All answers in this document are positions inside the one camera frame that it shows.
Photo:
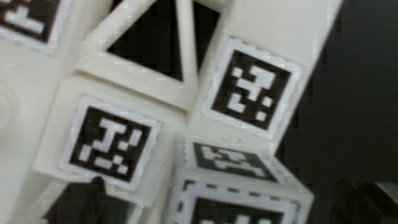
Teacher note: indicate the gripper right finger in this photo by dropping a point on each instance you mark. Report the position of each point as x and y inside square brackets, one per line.
[367, 203]

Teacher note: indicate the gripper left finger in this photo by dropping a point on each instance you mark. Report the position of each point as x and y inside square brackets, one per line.
[86, 206]

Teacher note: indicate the white tagged nut cube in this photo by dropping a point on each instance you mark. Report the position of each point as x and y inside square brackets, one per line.
[233, 187]

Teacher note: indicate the white chair back frame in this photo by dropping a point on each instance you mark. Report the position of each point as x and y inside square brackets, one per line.
[127, 73]

